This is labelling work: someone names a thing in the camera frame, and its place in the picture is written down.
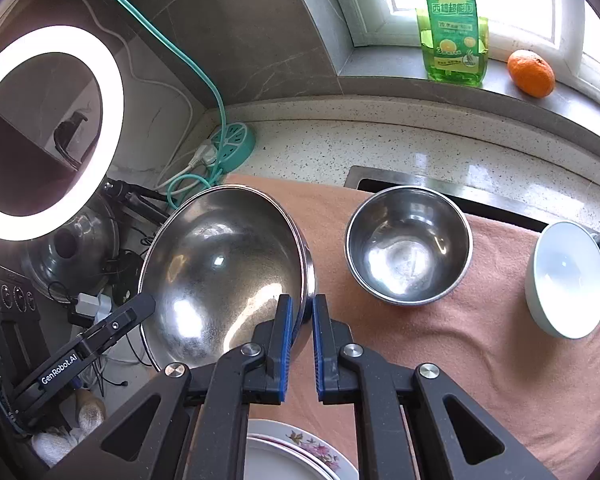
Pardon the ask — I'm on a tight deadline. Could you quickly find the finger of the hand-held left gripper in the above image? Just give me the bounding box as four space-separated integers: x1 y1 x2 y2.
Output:
82 294 157 348

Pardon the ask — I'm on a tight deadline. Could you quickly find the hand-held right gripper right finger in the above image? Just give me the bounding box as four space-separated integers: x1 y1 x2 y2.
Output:
312 294 556 480

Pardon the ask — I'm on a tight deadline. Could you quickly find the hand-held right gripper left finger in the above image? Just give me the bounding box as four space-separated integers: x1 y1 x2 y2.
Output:
45 294 295 480

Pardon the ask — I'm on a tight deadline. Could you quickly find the pink floral plate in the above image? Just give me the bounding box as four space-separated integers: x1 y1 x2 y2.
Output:
246 418 359 480

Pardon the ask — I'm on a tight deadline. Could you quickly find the red bowl steel inside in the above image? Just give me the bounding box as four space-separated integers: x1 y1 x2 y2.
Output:
137 185 317 372

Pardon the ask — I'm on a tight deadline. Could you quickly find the light blue bowl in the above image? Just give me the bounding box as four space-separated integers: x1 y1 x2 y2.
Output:
525 221 600 340

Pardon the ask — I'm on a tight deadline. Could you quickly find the person's left hand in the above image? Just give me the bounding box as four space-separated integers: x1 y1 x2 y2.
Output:
30 389 107 465

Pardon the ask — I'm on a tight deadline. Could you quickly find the white charger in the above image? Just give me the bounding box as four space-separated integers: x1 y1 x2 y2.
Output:
75 292 113 321

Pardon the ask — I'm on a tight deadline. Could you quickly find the black round base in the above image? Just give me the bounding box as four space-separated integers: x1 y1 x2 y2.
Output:
111 250 148 306

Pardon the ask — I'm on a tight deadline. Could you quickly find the black power strip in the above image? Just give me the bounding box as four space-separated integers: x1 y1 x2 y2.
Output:
0 264 36 376

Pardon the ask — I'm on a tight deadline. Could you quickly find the steel pot lid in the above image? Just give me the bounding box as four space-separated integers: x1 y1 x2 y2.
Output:
20 195 118 303

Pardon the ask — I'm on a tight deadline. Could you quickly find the pink towel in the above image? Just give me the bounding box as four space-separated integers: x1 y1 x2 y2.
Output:
225 172 600 480

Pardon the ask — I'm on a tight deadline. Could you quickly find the black tripod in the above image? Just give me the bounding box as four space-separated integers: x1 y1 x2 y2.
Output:
102 177 171 226

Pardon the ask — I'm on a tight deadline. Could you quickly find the round green power strip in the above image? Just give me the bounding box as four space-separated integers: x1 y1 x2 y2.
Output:
209 122 257 177

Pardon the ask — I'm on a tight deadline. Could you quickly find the green dish soap bottle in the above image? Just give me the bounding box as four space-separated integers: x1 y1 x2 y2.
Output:
416 0 490 87

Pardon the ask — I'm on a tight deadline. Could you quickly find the orange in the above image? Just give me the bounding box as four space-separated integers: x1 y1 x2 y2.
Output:
507 49 556 98

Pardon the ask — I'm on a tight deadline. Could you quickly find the window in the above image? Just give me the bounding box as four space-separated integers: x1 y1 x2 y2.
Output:
330 0 600 91

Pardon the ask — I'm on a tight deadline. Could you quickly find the white cable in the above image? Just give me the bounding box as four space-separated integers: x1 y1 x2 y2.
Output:
45 0 218 191

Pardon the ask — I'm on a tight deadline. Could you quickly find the green hose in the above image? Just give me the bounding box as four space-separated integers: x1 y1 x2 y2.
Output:
90 0 231 211

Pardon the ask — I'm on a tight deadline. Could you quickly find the ring light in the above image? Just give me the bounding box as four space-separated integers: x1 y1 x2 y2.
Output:
0 25 125 243

